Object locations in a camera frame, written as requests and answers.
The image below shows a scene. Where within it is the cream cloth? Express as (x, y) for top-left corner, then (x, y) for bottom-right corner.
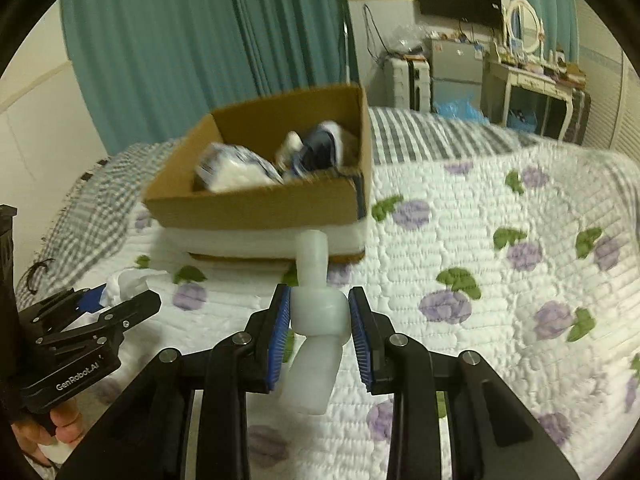
(99, 268), (168, 308)

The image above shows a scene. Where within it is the dark striped suitcase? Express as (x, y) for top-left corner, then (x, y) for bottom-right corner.
(564, 89), (591, 145)

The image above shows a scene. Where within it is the white hard-shell suitcase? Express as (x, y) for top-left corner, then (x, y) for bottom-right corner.
(384, 58), (432, 113)

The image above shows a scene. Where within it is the person's left hand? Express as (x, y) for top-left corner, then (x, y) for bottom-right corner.
(10, 396), (87, 466)

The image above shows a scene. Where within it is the small grey refrigerator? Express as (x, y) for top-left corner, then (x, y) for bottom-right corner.
(428, 39), (484, 110)

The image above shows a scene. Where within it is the blue waste basket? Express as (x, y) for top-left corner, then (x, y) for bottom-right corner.
(506, 110), (537, 133)

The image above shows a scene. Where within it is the white floral quilt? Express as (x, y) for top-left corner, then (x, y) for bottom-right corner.
(80, 143), (639, 479)

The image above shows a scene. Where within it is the white oval vanity mirror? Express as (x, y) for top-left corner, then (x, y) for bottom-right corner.
(503, 0), (544, 55)

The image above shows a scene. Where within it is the white mop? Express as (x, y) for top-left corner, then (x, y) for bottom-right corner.
(342, 20), (352, 84)

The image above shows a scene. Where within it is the white dressing table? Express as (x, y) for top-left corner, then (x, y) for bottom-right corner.
(480, 61), (574, 141)

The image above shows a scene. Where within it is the white louvered wardrobe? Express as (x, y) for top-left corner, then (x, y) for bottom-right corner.
(575, 0), (640, 160)

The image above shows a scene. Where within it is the teal window curtain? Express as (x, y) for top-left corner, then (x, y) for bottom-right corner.
(61, 0), (359, 154)

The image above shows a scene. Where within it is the patterned white tissue pack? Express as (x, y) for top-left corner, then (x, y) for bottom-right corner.
(195, 142), (282, 193)

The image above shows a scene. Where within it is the blue plastic bags pile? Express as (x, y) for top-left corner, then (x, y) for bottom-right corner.
(434, 99), (489, 125)

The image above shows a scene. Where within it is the brown cardboard box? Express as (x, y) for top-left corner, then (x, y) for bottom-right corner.
(143, 84), (372, 262)

